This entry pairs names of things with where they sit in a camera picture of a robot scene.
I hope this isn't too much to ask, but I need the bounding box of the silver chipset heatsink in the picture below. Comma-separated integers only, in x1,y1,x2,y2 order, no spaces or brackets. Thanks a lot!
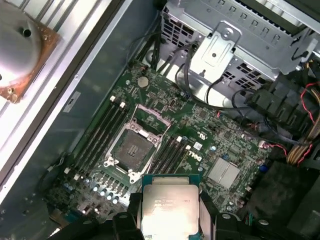
207,156,241,190

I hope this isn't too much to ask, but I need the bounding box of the metal socket cover frame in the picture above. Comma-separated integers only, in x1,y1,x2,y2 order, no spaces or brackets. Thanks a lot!
130,103,174,138

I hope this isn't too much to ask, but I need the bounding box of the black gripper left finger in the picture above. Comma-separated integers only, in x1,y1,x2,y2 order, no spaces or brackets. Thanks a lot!
47,192,143,240

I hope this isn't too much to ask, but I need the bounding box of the black open PC case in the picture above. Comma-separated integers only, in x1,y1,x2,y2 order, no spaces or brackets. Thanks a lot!
0,0,320,240

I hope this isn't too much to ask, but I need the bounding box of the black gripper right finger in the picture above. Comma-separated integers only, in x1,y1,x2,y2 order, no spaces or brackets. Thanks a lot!
199,193,283,240

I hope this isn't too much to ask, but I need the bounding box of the coloured wire bundle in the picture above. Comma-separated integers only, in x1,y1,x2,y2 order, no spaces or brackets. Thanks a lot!
286,82,320,166

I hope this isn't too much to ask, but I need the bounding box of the CPU socket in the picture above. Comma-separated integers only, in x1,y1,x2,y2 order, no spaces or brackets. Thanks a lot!
102,116,165,185

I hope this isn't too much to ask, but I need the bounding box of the silver metal drive cage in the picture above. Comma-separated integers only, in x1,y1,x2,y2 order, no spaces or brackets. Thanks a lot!
159,0,320,76

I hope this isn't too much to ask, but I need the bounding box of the silver CPU chip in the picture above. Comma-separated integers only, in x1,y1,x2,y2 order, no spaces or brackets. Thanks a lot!
141,173,201,237

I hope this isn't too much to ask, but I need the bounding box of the metal locking lever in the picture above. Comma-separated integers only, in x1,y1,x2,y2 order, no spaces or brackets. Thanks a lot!
161,121,175,141

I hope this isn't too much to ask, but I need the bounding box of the black plastic holder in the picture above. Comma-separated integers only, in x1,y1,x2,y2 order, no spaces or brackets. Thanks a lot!
244,74,316,131

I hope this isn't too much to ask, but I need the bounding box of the black plastic shroud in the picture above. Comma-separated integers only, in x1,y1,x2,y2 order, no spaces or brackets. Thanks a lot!
239,159,320,240

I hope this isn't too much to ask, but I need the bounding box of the white wall sticker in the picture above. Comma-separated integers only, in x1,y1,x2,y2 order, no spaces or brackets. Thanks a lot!
62,91,81,113

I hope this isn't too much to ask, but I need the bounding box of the green motherboard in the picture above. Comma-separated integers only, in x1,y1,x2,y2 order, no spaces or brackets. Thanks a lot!
44,67,288,226

